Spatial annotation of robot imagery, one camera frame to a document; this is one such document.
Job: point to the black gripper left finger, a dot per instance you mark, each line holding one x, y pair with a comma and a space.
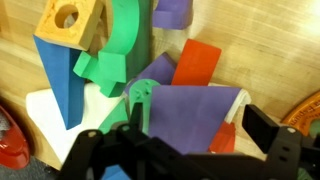
110, 156

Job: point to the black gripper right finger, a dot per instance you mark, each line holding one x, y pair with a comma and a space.
290, 156

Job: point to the large purple triangular foam block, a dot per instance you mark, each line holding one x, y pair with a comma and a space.
190, 116

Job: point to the small green foam block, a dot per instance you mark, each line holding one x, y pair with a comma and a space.
106, 73

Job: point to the blue triangular foam block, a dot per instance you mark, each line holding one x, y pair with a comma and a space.
63, 86

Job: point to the red rectangular foam block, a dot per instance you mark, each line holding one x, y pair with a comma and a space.
196, 63

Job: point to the orange foam block with hole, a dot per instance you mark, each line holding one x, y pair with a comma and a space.
46, 30

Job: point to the small purple notched foam block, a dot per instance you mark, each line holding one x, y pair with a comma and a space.
171, 15

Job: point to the white cloth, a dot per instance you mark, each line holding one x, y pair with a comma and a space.
46, 113

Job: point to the red plate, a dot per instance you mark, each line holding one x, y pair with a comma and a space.
15, 150

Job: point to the grey towel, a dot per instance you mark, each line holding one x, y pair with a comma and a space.
3, 121

